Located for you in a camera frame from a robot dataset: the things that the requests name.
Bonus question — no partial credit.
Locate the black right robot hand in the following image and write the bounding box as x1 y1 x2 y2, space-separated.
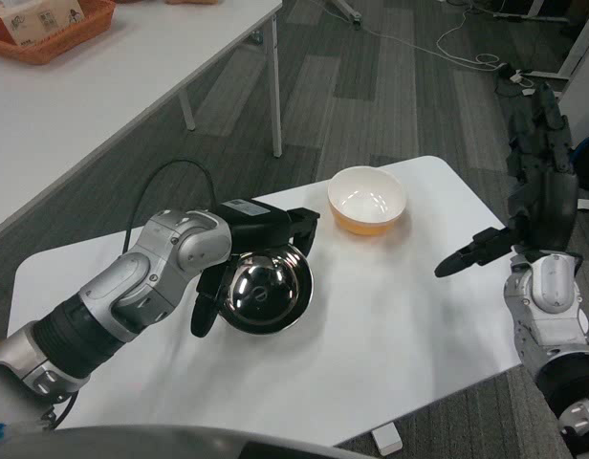
433 80 580 278

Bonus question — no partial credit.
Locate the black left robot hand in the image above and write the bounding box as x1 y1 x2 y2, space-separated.
189 198 321 338

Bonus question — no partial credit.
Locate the shiny metal bowl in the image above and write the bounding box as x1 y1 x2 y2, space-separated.
219 242 315 335

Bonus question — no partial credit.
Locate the white and orange bowl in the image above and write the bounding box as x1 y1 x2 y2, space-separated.
327 165 408 236

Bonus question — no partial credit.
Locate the white desk with cabinet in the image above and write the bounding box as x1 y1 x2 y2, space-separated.
556 66 589 144

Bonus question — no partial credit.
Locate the slanted white table leg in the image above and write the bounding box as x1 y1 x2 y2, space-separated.
178 90 196 131

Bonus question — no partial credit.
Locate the white office desk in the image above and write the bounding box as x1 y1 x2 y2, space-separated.
493 0 589 80

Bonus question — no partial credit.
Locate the grey metal lift stand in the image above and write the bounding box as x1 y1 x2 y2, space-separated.
330 0 363 30

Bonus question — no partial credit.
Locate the silver robot chest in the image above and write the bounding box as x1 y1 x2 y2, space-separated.
50 424 353 459

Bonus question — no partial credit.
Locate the white table foot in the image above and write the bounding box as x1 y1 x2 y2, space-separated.
370 424 404 456

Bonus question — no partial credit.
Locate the orange woven basket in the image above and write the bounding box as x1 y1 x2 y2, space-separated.
0 0 118 66

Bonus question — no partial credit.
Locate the printed tissue box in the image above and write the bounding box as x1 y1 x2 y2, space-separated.
0 0 85 48

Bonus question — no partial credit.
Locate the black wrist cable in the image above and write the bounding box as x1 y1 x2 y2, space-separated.
123 159 217 254

